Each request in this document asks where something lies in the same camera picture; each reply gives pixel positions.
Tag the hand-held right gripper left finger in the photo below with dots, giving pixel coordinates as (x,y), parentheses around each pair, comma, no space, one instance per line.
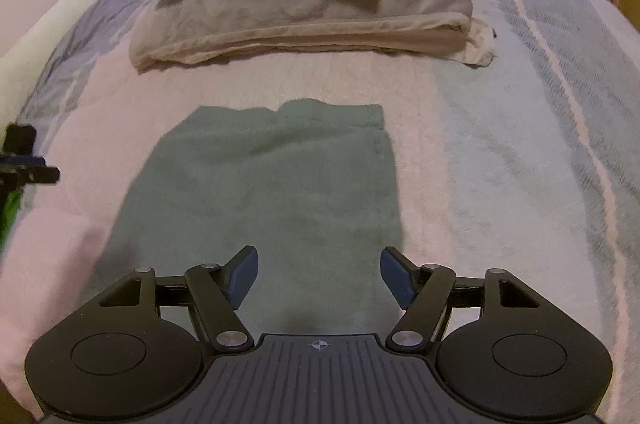
(245,271)

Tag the striped pink grey bed blanket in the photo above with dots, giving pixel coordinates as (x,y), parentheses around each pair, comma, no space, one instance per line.
(500,144)

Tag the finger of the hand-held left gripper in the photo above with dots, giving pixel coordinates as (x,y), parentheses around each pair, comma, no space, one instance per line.
(44,174)

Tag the green towel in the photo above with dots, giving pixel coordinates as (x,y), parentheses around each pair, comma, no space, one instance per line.
(260,184)

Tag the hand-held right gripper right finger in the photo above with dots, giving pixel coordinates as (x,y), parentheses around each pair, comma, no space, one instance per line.
(395,274)

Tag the white pillow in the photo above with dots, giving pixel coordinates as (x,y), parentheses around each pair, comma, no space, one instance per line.
(45,39)

